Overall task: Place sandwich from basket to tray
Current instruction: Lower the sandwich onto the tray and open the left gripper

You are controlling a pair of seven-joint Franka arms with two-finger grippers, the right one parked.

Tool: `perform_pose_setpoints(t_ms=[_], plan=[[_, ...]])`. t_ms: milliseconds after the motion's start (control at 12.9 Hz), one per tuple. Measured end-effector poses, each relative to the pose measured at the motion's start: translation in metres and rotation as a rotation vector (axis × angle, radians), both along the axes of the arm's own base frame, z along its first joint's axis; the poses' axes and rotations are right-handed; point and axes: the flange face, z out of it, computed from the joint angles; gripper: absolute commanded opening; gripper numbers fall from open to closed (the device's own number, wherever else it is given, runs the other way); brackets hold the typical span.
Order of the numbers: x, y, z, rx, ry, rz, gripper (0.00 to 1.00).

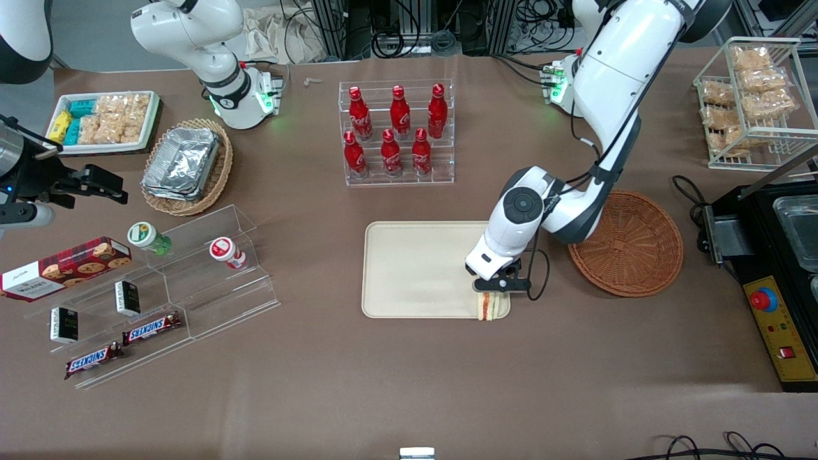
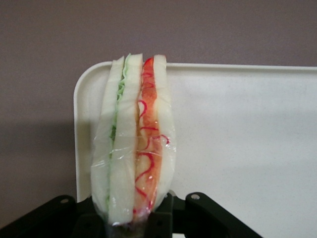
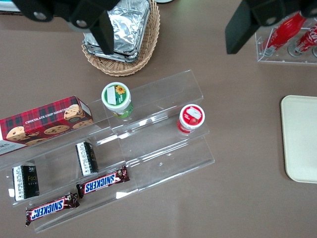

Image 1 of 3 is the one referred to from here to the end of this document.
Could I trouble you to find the red white drink bottle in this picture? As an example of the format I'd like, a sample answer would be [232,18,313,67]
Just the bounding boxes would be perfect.
[208,236,248,271]

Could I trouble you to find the white wire rack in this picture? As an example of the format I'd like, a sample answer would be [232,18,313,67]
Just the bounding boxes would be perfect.
[693,36,818,172]

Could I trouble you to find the metal pan in machine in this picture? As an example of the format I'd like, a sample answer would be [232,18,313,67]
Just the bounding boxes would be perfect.
[772,194,818,273]

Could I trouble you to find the small black white box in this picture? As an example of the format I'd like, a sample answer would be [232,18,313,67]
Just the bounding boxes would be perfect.
[49,307,80,345]
[114,280,142,318]

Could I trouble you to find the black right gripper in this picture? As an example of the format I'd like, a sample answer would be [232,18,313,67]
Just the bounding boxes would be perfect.
[0,152,129,209]

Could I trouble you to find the black machine power cable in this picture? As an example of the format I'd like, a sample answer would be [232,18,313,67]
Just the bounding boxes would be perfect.
[670,174,710,254]

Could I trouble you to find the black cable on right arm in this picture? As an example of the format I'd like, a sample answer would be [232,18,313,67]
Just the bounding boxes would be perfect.
[0,114,66,155]

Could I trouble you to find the snickers chocolate bar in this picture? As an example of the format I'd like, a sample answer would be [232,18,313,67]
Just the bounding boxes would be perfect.
[121,310,183,346]
[63,341,126,381]

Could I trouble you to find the stack of foil trays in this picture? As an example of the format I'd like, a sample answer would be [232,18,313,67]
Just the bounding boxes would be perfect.
[141,126,222,203]

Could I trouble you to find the clear acrylic stepped shelf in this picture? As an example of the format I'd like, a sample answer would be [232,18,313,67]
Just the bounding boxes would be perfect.
[24,204,281,391]

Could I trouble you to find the green capped drink bottle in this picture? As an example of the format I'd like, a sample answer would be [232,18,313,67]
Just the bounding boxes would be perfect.
[127,221,174,257]

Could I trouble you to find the clear rice cracker bag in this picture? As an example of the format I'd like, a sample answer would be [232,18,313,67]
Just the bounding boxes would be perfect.
[77,114,104,146]
[95,93,151,118]
[99,115,146,145]

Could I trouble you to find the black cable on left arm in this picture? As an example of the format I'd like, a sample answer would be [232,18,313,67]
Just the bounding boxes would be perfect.
[527,96,617,302]

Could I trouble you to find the light oval wicker basket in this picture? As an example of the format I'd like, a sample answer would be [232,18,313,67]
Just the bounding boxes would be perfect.
[141,118,235,217]

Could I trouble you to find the black countertop machine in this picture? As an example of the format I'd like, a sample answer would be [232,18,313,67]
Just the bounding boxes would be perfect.
[702,158,818,301]

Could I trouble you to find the triangle sandwich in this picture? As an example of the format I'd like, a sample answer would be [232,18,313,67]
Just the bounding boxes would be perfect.
[475,291,501,322]

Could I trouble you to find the red tartan cookie box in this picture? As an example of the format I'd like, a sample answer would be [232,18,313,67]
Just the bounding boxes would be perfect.
[0,236,133,303]

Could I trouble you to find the aluminium frame with cables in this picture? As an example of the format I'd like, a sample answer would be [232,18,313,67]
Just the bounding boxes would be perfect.
[311,0,577,63]

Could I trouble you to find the red cola bottle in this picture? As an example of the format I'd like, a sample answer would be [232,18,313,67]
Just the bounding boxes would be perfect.
[390,84,412,141]
[427,83,448,140]
[411,127,433,177]
[380,128,404,178]
[343,130,369,180]
[348,86,373,142]

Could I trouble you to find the bagged fried snack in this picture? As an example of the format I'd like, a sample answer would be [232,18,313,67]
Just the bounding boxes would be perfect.
[730,44,775,72]
[741,89,797,120]
[706,127,750,158]
[737,66,791,94]
[700,81,736,107]
[700,105,743,129]

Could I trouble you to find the clear acrylic bottle rack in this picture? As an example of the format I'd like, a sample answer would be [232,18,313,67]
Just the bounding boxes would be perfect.
[338,79,456,188]

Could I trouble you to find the yellow snack packet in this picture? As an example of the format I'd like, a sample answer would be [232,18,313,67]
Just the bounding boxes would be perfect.
[49,109,73,143]

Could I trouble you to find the beige rectangular tray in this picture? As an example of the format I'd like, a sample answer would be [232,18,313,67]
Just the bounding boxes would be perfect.
[362,221,512,319]

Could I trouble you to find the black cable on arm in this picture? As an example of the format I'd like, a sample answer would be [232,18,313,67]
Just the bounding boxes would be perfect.
[0,114,66,155]
[527,96,617,302]

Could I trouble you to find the yellow control panel box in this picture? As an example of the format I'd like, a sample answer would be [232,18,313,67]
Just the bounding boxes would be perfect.
[742,274,818,392]

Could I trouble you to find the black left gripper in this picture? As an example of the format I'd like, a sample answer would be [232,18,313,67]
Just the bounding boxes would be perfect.
[472,271,532,300]

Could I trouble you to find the brown round wicker basket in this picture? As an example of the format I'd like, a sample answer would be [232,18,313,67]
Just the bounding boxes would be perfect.
[567,189,684,298]

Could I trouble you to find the white snack tray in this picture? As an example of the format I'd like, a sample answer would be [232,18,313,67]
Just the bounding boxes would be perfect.
[45,90,161,157]

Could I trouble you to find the black floor cables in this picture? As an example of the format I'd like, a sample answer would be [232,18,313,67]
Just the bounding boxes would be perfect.
[639,433,818,460]

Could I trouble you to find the beige crumpled cloth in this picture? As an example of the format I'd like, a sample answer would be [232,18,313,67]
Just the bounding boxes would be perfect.
[242,5,328,65]

